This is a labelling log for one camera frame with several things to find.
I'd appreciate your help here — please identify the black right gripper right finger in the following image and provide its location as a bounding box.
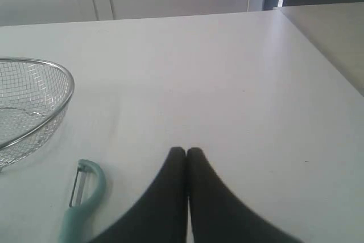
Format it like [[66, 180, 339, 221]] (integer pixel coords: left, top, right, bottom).
[[187, 147, 300, 242]]

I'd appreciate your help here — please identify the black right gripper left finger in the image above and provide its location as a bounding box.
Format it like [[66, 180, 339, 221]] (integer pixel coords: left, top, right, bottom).
[[92, 147, 188, 242]]

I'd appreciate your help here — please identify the teal handled vegetable peeler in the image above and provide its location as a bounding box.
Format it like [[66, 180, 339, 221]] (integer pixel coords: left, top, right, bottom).
[[58, 159, 106, 242]]

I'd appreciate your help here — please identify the white side table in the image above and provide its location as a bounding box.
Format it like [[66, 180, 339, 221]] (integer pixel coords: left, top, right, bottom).
[[276, 2, 363, 94]]

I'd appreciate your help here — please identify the oval wire mesh basket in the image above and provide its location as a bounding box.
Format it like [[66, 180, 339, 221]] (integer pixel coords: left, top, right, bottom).
[[1, 57, 75, 168]]

